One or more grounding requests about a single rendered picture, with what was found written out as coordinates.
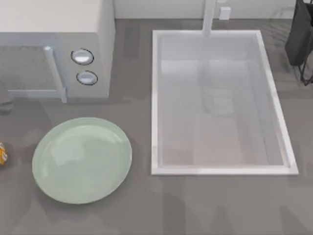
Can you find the pale green plate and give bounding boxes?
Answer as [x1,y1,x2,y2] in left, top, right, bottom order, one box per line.
[32,117,133,205]

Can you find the microwave door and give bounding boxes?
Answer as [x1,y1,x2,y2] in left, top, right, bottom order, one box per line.
[0,46,67,103]

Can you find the large microwave knob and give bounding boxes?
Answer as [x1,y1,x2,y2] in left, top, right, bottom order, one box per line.
[70,47,95,66]

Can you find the small microwave knob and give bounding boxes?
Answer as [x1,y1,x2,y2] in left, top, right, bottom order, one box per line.
[76,70,99,86]

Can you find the pale microwave oven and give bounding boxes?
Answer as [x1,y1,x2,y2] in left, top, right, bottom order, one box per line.
[0,0,115,103]

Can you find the white sink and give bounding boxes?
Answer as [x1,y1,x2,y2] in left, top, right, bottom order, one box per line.
[151,29,299,176]

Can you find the microwave door handle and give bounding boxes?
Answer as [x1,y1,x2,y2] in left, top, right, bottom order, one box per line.
[44,46,67,103]

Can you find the orange and white packet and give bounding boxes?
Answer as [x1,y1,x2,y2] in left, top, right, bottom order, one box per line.
[0,142,8,165]

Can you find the tall white tap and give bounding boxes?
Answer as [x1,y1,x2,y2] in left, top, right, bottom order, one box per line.
[202,0,216,38]

